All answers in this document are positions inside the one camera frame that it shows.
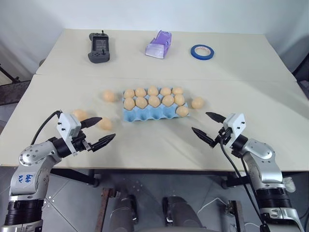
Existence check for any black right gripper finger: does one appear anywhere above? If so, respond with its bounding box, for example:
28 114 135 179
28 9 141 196
205 112 226 124
191 127 217 148

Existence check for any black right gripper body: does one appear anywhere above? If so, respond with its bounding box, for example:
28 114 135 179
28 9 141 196
214 127 234 146

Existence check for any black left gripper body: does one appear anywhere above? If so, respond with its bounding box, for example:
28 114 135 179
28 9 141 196
71 131 94 153

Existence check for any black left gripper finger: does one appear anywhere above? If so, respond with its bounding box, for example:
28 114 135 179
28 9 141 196
80 117 103 131
90 133 116 153

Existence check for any blue egg carton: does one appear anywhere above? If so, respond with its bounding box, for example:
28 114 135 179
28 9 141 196
122 88 191 122

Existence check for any rusty metal bar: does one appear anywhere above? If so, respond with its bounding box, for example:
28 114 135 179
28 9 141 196
228 200 243 232
100 188 115 232

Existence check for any blue tape roll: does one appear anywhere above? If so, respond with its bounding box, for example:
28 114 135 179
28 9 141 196
189 44 216 61

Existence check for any grey handheld controller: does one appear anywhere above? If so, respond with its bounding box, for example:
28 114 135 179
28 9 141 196
87 29 112 64

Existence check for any grey rounded housing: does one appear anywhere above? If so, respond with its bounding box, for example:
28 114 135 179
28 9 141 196
162 195 201 232
109 189 139 232

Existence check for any black mesh stand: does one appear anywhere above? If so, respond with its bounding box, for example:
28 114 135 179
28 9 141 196
0 63 31 106

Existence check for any purple plastic container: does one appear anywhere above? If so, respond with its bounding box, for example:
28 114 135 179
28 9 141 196
145 30 173 60

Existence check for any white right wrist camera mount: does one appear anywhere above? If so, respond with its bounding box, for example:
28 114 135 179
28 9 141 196
223 112 247 146

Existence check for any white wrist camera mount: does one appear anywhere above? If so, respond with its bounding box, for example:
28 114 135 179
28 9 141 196
223 112 247 146
56 112 82 156

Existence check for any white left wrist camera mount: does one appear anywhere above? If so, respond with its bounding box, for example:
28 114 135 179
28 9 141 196
56 112 82 156

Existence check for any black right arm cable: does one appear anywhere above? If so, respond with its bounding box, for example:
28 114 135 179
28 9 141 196
219 136 270 232

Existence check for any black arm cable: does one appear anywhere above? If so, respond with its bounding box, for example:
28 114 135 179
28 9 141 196
219 136 270 232
30 110 64 146

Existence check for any black table frame bar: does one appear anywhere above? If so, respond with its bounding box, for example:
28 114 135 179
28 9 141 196
50 169 100 188
220 171 252 189

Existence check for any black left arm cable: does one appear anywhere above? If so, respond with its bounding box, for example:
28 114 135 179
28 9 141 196
30 110 64 146

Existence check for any white floor cable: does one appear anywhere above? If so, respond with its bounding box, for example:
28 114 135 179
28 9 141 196
197 197 261 229

